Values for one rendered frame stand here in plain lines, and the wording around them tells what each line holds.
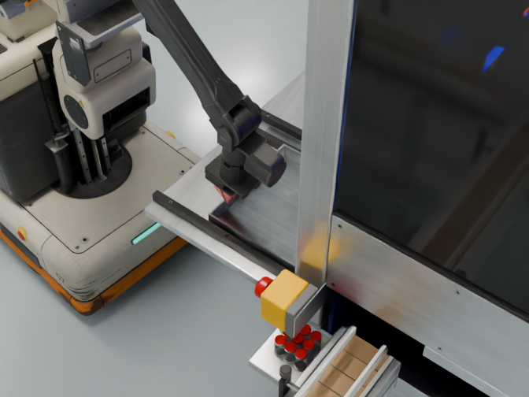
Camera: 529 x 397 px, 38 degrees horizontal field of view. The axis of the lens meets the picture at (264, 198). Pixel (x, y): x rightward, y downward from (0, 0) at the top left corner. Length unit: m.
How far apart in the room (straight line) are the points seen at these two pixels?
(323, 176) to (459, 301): 0.27
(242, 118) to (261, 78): 1.95
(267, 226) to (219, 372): 0.91
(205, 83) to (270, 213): 0.38
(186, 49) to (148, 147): 1.32
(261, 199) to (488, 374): 0.63
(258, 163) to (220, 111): 0.13
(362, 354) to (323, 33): 0.61
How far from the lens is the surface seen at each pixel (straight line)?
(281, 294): 1.30
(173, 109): 3.19
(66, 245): 2.40
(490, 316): 1.15
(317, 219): 1.22
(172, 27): 1.34
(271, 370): 1.40
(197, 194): 1.65
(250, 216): 1.60
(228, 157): 1.45
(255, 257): 1.51
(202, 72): 1.35
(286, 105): 1.86
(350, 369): 1.35
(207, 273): 2.61
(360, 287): 1.28
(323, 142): 1.10
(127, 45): 2.07
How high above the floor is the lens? 2.10
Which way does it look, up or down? 48 degrees down
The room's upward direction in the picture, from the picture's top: straight up
